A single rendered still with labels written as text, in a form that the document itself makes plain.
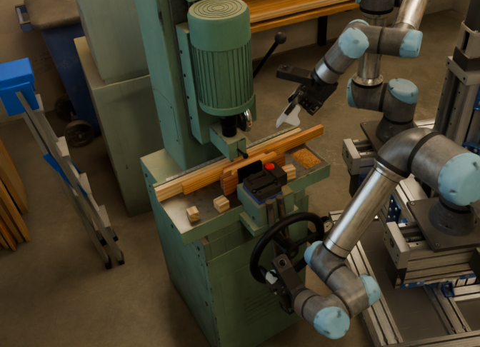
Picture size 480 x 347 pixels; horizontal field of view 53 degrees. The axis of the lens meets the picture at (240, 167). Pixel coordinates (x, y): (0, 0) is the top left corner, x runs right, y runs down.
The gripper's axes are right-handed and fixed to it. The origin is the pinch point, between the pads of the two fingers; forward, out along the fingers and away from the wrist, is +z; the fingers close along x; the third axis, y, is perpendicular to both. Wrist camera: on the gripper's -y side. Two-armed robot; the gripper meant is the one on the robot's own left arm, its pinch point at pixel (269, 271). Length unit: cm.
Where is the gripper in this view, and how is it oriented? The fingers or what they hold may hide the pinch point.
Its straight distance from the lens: 149.9
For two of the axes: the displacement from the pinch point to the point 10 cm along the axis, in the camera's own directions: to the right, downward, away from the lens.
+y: 3.5, 9.0, 2.6
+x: 8.5, -4.2, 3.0
